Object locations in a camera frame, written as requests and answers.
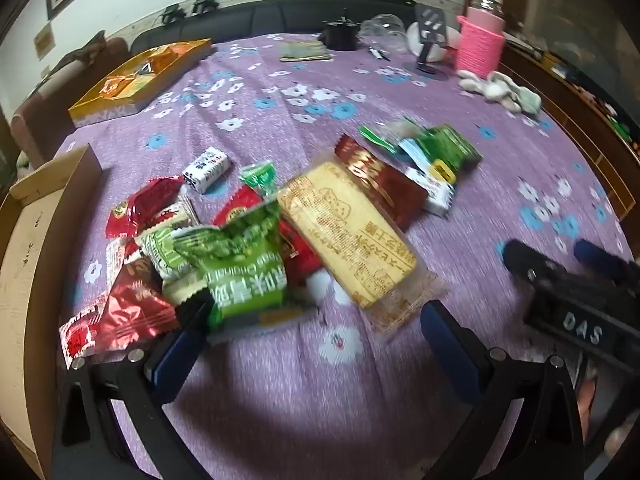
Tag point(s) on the black clip device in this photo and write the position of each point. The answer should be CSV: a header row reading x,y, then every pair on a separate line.
x,y
205,4
172,14

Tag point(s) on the small white blue box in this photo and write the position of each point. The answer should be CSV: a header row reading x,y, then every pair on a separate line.
x,y
207,169

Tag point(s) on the black pot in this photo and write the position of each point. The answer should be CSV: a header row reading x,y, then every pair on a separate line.
x,y
341,35

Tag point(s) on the green strip wrapper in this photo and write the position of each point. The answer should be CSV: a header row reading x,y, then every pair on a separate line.
x,y
377,139

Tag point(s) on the black leather sofa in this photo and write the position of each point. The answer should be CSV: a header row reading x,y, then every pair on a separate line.
x,y
280,15

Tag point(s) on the wooden cabinet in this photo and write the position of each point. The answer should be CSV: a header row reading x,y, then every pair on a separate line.
x,y
590,80

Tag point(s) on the black phone stand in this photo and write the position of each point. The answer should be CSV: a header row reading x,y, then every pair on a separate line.
x,y
432,35

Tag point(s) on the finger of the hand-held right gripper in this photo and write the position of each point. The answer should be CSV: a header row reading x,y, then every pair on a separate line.
x,y
600,257
520,257

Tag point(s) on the pink bottle with knitted sleeve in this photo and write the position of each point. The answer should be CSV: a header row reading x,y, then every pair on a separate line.
x,y
479,42

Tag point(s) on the purple floral tablecloth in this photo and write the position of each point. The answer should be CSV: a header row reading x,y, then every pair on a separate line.
x,y
310,395

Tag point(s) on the clear plastic container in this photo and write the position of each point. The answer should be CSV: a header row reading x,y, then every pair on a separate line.
x,y
387,30

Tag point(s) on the blue white snack packet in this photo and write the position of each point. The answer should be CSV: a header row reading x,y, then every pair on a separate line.
x,y
412,155

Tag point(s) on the brown armchair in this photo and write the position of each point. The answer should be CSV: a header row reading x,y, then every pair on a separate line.
x,y
45,100

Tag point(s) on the white red snack packet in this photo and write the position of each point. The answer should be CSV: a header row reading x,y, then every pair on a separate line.
x,y
172,215

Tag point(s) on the shallow cardboard box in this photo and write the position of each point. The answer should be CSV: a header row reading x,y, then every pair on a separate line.
x,y
35,240

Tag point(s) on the flat green packet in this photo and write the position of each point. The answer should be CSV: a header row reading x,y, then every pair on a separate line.
x,y
305,52

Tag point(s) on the yellow cracker packet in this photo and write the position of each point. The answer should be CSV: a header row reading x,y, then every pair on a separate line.
x,y
345,232

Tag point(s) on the yellow box of sweets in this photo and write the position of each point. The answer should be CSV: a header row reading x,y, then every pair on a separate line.
x,y
135,77

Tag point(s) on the small wall plaque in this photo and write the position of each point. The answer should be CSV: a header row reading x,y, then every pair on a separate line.
x,y
44,40

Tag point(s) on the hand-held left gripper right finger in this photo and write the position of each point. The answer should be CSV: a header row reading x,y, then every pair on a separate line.
x,y
442,340

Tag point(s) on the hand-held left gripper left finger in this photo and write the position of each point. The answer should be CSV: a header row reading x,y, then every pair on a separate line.
x,y
192,327

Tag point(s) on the large green snack packet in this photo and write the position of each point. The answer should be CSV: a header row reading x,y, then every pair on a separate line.
x,y
245,270

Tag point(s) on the green candy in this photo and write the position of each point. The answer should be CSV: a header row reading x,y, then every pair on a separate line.
x,y
260,180

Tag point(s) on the brown cloth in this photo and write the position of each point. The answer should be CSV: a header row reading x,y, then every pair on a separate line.
x,y
92,46

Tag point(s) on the dark green snack packet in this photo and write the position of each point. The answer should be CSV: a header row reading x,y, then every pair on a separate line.
x,y
450,147

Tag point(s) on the dark red snack packet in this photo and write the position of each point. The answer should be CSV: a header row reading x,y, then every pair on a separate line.
x,y
385,180

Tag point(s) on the shiny red foil packet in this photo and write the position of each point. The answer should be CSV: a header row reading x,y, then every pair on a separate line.
x,y
132,312
142,266

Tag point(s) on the red white sachet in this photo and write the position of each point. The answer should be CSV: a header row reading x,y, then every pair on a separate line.
x,y
80,337
116,260

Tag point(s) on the green white snack packet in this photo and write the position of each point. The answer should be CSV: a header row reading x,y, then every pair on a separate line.
x,y
162,250

